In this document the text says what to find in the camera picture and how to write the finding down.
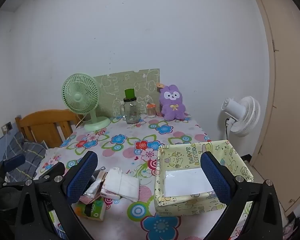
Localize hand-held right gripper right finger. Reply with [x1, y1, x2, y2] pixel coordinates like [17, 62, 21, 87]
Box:
[200, 151, 283, 240]

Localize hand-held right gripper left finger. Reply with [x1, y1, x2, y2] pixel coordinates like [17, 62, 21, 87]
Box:
[15, 151, 98, 240]

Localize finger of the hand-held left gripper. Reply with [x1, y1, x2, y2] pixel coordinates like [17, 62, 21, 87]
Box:
[4, 154, 26, 172]
[39, 162, 65, 180]

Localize yellow printed storage box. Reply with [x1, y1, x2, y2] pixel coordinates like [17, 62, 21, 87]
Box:
[154, 140, 254, 217]

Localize silver white packet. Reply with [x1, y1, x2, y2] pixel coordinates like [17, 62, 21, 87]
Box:
[84, 171, 107, 198]

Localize grey plaid bedding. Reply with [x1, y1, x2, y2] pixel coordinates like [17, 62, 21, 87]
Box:
[4, 131, 48, 183]

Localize pink packet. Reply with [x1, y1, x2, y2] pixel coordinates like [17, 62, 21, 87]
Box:
[79, 195, 103, 206]

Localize white paper sheet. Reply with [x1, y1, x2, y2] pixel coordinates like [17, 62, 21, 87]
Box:
[164, 167, 214, 197]

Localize green tissue packet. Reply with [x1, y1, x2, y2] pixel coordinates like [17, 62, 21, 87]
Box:
[75, 197, 107, 222]

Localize wooden bed headboard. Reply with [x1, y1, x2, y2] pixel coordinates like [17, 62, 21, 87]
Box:
[15, 109, 80, 149]

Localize floral tablecloth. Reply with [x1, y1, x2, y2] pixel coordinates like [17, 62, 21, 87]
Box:
[36, 114, 255, 240]

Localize white standing fan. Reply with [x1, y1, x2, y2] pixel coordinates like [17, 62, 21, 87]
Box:
[221, 95, 261, 137]

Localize green desk fan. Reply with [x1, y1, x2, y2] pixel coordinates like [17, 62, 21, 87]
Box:
[62, 74, 112, 132]

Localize glass jar with green lid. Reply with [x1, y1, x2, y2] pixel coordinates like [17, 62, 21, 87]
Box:
[120, 89, 140, 124]

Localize purple plush bunny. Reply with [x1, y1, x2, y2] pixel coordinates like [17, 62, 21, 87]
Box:
[156, 82, 187, 121]

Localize green printed board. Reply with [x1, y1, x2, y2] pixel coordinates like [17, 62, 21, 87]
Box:
[94, 69, 161, 117]

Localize cotton swab container orange lid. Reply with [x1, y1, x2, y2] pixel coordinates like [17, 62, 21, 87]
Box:
[146, 102, 157, 118]

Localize beige door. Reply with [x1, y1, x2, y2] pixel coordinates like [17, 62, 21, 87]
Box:
[247, 0, 300, 215]

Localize white fan cord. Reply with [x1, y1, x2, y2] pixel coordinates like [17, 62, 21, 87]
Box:
[76, 114, 87, 128]

